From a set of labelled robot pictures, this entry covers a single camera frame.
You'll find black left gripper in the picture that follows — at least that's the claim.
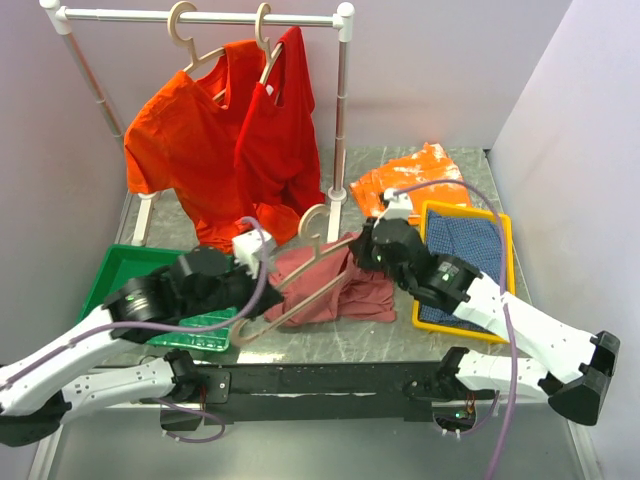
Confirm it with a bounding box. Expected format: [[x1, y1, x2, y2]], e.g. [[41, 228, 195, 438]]
[[184, 251, 287, 320]]

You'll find dusty pink t shirt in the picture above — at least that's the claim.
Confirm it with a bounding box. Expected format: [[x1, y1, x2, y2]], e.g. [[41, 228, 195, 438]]
[[264, 248, 396, 327]]

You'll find green plastic tray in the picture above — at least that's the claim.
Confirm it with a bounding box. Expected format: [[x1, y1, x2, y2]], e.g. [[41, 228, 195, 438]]
[[76, 244, 230, 353]]

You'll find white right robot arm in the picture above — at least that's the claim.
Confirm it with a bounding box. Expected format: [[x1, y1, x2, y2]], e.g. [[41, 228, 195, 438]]
[[350, 217, 620, 426]]

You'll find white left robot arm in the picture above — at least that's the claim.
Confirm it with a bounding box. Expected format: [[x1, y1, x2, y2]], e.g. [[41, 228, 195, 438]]
[[1, 248, 283, 447]]

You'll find orange white patterned shirt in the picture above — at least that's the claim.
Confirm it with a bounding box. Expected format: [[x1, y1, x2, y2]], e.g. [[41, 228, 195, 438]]
[[350, 143, 472, 226]]

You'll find blue checked shirt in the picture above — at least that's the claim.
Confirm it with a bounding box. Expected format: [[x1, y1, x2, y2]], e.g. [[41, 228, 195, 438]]
[[418, 210, 503, 334]]

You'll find red t shirt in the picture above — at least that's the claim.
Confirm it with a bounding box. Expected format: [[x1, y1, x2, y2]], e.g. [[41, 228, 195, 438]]
[[234, 27, 325, 245]]

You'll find orange t shirt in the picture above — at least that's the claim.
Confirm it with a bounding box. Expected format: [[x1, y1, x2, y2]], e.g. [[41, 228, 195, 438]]
[[124, 40, 299, 253]]

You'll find beige hanger with red shirt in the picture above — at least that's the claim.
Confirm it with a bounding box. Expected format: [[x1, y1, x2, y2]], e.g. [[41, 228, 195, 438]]
[[254, 2, 282, 86]]

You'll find beige hanger with orange shirt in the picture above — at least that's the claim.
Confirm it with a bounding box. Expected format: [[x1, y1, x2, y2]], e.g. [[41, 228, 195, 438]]
[[166, 1, 227, 76]]

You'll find yellow plastic tray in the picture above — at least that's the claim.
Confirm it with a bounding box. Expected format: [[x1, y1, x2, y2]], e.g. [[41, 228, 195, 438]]
[[411, 201, 516, 343]]

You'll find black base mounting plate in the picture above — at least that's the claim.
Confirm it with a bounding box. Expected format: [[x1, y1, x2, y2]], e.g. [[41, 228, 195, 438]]
[[164, 361, 493, 423]]

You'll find white clothes rack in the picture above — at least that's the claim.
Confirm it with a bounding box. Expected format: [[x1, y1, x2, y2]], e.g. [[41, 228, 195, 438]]
[[39, 1, 355, 242]]

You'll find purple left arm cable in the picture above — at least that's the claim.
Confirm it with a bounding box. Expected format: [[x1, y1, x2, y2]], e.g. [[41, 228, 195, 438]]
[[0, 216, 271, 391]]

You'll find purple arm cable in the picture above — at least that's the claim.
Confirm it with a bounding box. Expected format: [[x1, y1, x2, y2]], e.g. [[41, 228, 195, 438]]
[[0, 216, 271, 391], [394, 179, 521, 480]]

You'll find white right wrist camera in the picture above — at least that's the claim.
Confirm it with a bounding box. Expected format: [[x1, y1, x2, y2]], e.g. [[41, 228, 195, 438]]
[[378, 188, 413, 221]]

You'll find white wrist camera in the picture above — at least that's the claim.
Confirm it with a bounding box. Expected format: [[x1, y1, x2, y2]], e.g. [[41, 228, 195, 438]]
[[232, 230, 276, 279], [378, 188, 413, 221]]

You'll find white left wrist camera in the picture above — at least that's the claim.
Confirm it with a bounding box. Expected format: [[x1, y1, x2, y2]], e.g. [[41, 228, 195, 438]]
[[232, 230, 276, 279]]

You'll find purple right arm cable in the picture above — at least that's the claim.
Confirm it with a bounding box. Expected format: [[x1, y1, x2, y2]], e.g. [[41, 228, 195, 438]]
[[394, 179, 521, 480]]

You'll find aluminium frame rail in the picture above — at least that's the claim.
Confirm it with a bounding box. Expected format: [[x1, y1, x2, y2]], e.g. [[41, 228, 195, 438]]
[[28, 405, 213, 479]]

